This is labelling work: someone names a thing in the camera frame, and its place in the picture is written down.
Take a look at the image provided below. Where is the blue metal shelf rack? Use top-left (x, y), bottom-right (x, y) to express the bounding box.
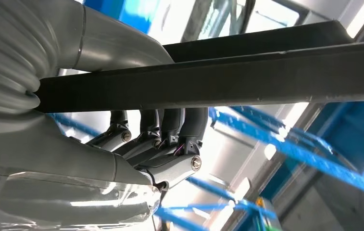
top-left (154, 101), bottom-right (364, 231)

